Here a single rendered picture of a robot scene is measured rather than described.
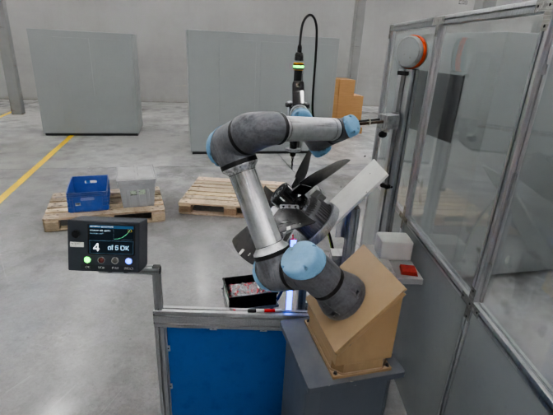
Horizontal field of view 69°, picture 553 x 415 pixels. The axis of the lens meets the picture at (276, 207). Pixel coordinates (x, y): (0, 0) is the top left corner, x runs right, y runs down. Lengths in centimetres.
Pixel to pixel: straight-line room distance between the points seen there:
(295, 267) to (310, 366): 33
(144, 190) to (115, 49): 462
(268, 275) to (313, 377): 32
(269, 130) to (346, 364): 70
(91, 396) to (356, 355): 181
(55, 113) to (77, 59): 113
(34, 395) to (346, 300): 206
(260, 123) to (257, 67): 619
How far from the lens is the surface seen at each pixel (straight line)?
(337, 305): 120
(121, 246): 159
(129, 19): 1392
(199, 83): 723
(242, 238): 201
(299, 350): 134
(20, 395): 287
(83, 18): 1410
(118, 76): 884
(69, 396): 276
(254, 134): 113
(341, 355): 122
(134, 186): 463
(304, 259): 112
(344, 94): 992
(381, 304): 118
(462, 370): 191
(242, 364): 190
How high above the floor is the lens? 188
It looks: 22 degrees down
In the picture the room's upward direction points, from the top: 3 degrees clockwise
